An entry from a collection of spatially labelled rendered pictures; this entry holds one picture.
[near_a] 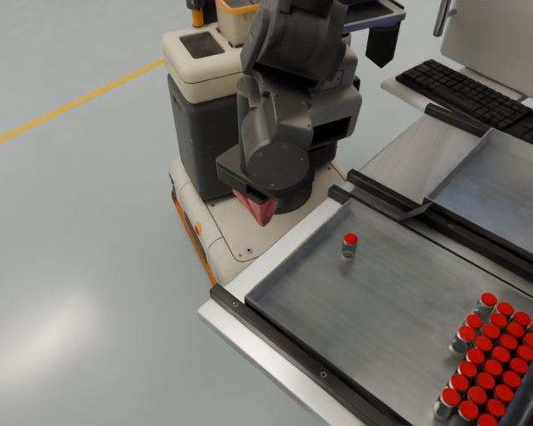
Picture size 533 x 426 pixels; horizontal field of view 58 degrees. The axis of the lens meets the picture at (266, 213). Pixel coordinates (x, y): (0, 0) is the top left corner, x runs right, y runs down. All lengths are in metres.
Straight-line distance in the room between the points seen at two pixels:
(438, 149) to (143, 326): 1.17
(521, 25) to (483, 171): 0.48
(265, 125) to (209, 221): 1.22
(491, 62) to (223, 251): 0.93
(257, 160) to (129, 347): 1.37
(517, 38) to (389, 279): 0.79
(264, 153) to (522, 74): 1.04
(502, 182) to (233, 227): 0.91
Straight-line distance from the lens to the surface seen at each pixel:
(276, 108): 0.43
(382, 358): 0.69
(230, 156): 0.57
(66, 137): 2.62
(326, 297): 0.72
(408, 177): 0.93
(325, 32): 0.46
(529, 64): 1.37
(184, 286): 1.83
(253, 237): 1.58
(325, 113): 1.23
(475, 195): 0.93
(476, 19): 1.42
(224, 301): 0.69
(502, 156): 1.04
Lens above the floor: 1.48
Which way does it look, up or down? 46 degrees down
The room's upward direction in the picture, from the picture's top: straight up
